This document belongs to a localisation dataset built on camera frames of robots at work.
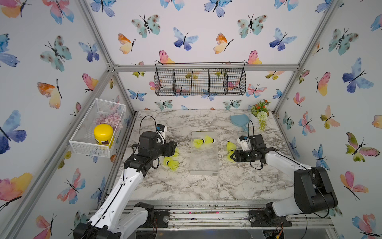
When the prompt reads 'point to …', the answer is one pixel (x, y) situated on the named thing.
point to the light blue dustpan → (240, 120)
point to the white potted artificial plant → (259, 113)
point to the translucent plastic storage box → (204, 153)
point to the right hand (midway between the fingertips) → (236, 155)
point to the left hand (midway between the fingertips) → (172, 141)
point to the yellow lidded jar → (103, 134)
